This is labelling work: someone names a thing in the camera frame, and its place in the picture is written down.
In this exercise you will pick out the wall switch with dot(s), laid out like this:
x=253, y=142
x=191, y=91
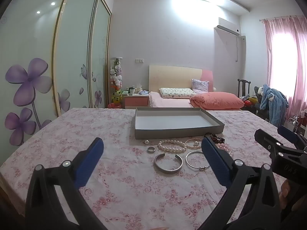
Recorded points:
x=139, y=60

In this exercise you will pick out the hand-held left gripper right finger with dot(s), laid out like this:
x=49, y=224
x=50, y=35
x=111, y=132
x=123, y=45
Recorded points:
x=215, y=160

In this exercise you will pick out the white mug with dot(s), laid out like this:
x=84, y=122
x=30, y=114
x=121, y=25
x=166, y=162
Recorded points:
x=132, y=91

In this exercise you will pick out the red and yellow bag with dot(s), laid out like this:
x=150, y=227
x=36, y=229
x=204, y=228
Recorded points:
x=250, y=100

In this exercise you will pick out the white floral pillow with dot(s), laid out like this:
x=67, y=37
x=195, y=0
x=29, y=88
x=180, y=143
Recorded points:
x=176, y=93

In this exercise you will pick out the blue plush garment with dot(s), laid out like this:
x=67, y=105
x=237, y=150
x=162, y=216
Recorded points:
x=275, y=103

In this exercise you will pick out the lilac pillow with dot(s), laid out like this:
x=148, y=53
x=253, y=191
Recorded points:
x=200, y=85

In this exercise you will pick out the beige wooden headboard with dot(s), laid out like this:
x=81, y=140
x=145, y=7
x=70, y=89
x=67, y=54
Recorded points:
x=172, y=76

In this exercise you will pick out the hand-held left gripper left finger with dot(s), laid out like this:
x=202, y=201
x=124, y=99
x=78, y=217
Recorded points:
x=88, y=163

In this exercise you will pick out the person's right hand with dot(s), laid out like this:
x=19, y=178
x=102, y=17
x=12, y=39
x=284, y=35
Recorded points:
x=286, y=192

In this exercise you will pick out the silver cuff bangle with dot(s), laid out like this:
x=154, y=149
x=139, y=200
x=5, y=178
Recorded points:
x=168, y=170

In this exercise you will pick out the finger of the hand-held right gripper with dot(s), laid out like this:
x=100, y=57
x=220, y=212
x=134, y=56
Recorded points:
x=268, y=140
x=286, y=131

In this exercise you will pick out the thin silver bangle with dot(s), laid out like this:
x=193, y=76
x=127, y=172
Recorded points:
x=203, y=168

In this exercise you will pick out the white air conditioner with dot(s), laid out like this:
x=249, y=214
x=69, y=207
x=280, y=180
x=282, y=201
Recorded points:
x=227, y=26

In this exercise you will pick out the clear tube of plush toys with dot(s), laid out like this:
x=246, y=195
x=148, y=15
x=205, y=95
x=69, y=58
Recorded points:
x=116, y=76

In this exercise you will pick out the flower print sliding wardrobe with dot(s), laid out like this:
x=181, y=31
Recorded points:
x=31, y=76

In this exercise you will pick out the pink curtain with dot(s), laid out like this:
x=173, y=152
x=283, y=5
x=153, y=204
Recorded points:
x=275, y=60

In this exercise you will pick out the dark wooden chair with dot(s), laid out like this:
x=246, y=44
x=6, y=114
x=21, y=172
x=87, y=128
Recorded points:
x=243, y=87

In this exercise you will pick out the pink and white nightstand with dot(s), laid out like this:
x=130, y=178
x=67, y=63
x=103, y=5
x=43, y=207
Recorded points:
x=135, y=100

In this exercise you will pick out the pink headboard panel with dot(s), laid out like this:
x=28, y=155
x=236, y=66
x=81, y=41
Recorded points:
x=206, y=76

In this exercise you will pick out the blue cloth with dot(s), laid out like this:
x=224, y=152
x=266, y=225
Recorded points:
x=144, y=92

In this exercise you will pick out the grey cardboard tray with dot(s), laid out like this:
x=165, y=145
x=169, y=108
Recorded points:
x=168, y=124

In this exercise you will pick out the bed with pink sheet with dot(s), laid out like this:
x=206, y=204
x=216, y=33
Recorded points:
x=165, y=102

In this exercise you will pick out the tissue box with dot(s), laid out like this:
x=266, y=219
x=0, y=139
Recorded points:
x=139, y=88

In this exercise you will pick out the pink floral tablecloth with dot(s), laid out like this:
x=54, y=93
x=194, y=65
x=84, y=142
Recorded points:
x=115, y=172

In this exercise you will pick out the coral duvet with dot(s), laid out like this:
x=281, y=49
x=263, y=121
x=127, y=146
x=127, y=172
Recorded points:
x=215, y=100

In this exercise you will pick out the red waste bin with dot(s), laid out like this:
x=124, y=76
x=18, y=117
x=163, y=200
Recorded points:
x=114, y=105

